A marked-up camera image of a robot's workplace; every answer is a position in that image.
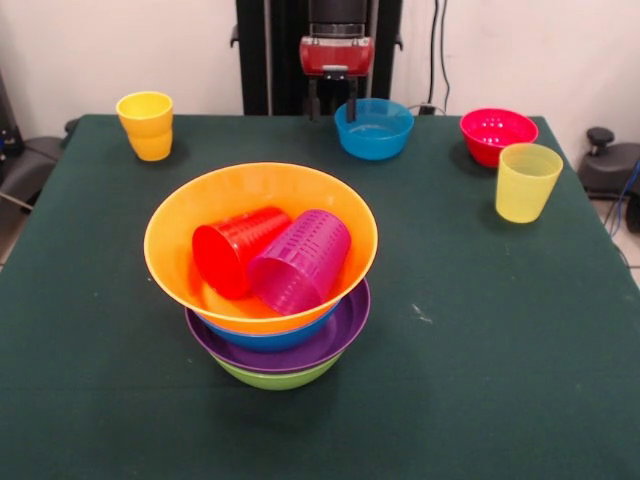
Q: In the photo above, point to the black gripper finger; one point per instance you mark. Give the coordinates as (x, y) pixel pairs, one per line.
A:
(314, 102)
(353, 102)

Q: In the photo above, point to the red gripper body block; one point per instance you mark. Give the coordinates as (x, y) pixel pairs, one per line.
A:
(337, 55)

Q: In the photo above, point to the small blue bowl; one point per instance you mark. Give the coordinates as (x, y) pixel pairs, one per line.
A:
(375, 140)

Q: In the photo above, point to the small red bowl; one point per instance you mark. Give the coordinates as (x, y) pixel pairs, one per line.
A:
(500, 130)

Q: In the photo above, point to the purple cup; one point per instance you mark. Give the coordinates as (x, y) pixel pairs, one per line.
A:
(305, 260)

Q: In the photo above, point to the red cup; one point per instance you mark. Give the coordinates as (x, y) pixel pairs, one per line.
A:
(225, 255)

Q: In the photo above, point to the pale yellow translucent cup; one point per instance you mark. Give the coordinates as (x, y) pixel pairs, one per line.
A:
(525, 190)

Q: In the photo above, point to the large orange bowl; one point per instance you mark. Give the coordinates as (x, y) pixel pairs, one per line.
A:
(175, 240)

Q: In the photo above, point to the purple bowl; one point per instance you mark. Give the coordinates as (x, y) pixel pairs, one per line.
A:
(350, 325)

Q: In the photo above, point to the large blue bowl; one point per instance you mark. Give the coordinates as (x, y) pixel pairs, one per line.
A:
(270, 340)

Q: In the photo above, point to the green bowl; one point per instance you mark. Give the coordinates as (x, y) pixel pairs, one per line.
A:
(277, 380)

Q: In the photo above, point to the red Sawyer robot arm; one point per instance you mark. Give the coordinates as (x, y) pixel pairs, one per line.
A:
(339, 17)

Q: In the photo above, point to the black power plug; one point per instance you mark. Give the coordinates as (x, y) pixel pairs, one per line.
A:
(426, 108)

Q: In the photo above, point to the orange yellow cup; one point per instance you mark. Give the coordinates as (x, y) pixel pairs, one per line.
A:
(147, 130)

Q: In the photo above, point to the black floor device with knob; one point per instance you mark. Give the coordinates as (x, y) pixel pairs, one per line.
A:
(610, 170)

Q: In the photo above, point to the dark green tablecloth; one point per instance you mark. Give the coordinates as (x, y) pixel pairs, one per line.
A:
(150, 430)

